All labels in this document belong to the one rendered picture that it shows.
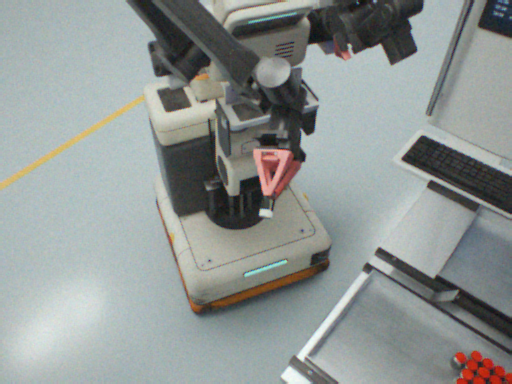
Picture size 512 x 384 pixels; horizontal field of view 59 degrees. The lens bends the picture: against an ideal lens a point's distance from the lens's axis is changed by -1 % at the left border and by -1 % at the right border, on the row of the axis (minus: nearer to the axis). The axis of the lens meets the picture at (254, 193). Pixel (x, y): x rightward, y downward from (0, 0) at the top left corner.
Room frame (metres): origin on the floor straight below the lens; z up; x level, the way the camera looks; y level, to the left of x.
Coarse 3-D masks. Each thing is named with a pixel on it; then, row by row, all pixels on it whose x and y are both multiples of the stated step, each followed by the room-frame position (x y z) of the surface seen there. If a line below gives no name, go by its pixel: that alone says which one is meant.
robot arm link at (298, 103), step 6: (300, 90) 0.66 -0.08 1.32; (306, 90) 0.67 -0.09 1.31; (300, 96) 0.65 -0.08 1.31; (306, 96) 0.67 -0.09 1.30; (294, 102) 0.64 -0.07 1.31; (300, 102) 0.64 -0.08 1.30; (276, 108) 0.64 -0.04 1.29; (288, 108) 0.63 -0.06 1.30; (294, 108) 0.63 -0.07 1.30; (300, 108) 0.64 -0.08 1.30; (300, 114) 0.63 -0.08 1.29
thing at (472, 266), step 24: (480, 216) 0.73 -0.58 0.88; (480, 240) 0.65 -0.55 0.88; (504, 240) 0.65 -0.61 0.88; (456, 264) 0.58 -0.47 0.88; (480, 264) 0.58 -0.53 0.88; (504, 264) 0.58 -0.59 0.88; (456, 288) 0.51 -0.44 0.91; (480, 288) 0.52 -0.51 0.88; (504, 288) 0.52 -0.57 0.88; (504, 312) 0.44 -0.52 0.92
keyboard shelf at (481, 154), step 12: (420, 132) 1.14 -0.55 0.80; (408, 144) 1.09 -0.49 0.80; (444, 144) 1.09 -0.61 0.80; (456, 144) 1.09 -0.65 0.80; (468, 144) 1.09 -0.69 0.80; (396, 156) 1.03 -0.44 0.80; (480, 156) 1.03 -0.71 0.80; (492, 156) 1.04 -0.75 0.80; (408, 168) 0.98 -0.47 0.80; (504, 168) 0.98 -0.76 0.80
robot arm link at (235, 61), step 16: (160, 0) 0.70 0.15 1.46; (176, 0) 0.70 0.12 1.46; (192, 0) 0.72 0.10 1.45; (176, 16) 0.70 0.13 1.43; (192, 16) 0.70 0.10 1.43; (208, 16) 0.71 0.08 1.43; (192, 32) 0.70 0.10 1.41; (208, 32) 0.70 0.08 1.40; (224, 32) 0.71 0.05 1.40; (208, 48) 0.69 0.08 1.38; (224, 48) 0.70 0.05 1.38; (240, 48) 0.71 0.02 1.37; (224, 64) 0.69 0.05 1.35; (240, 64) 0.69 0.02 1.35; (240, 80) 0.68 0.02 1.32; (256, 96) 0.68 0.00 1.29
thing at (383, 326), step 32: (384, 288) 0.52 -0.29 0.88; (352, 320) 0.44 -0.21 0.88; (384, 320) 0.44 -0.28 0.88; (416, 320) 0.44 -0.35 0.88; (448, 320) 0.43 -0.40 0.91; (320, 352) 0.37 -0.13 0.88; (352, 352) 0.37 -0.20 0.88; (384, 352) 0.37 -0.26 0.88; (416, 352) 0.37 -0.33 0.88; (448, 352) 0.37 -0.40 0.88; (480, 352) 0.37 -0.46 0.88
